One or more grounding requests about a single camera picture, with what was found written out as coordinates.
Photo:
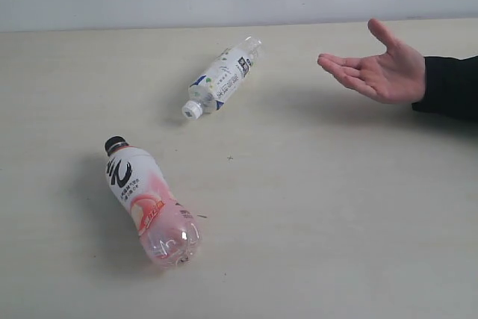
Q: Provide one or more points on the pink peach soda bottle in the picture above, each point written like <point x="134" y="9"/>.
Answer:
<point x="167" y="231"/>

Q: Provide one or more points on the white blue label water bottle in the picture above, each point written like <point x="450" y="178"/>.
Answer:
<point x="212" y="89"/>

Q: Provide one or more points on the person's open hand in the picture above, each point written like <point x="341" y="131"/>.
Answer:
<point x="397" y="76"/>

